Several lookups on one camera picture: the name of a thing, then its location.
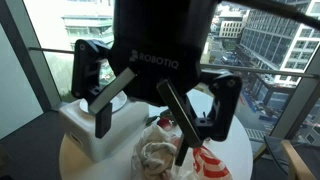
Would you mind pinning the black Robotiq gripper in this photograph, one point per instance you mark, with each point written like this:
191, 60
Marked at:
160, 30

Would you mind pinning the white red plastic bag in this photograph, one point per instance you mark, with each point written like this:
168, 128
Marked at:
210, 165

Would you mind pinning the wooden chair grey cushion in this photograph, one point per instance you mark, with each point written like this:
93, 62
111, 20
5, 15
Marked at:
296, 160

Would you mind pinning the white square box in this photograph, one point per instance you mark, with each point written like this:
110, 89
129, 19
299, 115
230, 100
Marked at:
123, 133

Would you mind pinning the dark window mullion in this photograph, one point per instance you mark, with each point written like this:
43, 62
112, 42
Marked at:
30, 60
296, 106

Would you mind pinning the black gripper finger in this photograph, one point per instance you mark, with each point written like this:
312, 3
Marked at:
83, 66
223, 106

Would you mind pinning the metal window railing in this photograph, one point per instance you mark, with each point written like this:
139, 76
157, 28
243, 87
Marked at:
260, 70

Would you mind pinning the white paper plate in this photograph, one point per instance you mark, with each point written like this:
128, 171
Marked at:
119, 101

